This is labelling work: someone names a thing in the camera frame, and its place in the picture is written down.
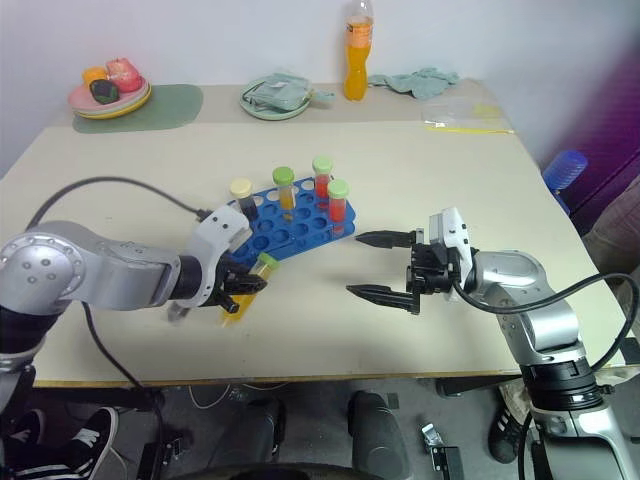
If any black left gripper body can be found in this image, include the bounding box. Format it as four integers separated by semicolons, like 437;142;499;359
210;253;247;309

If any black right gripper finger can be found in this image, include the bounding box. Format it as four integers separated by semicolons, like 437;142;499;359
345;283;419;314
354;229;418;250

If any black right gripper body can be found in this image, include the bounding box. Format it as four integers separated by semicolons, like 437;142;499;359
404;227;459;316

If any yellow liquid tube green cap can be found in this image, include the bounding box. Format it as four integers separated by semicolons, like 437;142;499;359
218;252;279;329
271;166;298;222

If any blue test tube rack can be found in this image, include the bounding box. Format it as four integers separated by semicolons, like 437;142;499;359
218;177;359;265

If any red liquid tube green cap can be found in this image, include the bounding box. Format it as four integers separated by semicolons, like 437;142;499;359
326;179;351;237
311;155;335;199

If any dark liquid tube cream cap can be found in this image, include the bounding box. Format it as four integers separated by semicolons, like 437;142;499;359
229;177;261;222

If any yellow plastic strip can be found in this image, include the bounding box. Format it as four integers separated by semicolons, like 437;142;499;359
424;123;516;136

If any dark rounded shape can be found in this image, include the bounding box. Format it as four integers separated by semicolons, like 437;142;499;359
348;390;409;472

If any clear plastic bag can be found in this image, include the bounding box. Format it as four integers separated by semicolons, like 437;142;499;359
421;96;502;127

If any crumpled green cloth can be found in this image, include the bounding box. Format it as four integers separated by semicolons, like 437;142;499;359
367;66;461;100

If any blue ribbed cylinder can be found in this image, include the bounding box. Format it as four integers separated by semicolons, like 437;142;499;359
541;149;589;217

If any pale green plate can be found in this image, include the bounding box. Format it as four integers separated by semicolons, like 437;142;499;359
238;79;317;122

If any black white striped sneaker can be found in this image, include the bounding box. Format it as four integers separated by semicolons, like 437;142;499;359
0;406;120;480
487;393;527;464

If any green oval table mat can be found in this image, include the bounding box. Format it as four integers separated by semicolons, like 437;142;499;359
71;83;204;135

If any orange drink plastic bottle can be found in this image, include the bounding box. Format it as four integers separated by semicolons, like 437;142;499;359
342;0;377;102

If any brown fabric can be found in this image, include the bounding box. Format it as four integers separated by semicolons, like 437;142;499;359
582;177;640;324

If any stack of coloured plates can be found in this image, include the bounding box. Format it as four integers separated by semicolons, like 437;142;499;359
67;74;153;121

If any black green toy item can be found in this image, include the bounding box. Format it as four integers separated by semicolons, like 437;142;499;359
88;78;122;106

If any red toy fruit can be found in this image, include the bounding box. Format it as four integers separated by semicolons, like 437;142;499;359
104;56;142;94

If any orange toy fruit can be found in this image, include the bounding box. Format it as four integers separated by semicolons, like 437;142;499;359
81;66;109;89

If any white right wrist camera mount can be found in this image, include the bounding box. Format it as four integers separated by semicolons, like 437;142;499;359
428;206;477;302

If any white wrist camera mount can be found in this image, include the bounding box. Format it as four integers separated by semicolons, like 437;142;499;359
428;206;477;302
183;204;254;307

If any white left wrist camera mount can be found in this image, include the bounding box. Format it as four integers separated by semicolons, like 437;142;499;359
183;204;254;307

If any white thin cable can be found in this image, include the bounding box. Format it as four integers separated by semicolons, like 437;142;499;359
187;383;239;410

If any black table frame bar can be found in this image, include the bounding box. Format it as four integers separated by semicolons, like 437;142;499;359
435;374;522;400

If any black hanging cable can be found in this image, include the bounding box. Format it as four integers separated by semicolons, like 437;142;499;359
81;301;169;480

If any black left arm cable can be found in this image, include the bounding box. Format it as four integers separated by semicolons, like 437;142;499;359
22;175;214;229

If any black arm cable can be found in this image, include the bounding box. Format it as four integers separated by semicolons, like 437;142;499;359
22;175;214;229
451;272;640;374

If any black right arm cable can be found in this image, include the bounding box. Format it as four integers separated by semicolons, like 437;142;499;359
451;272;640;374

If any metal caster bracket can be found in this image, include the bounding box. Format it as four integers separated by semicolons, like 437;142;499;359
418;422;462;480

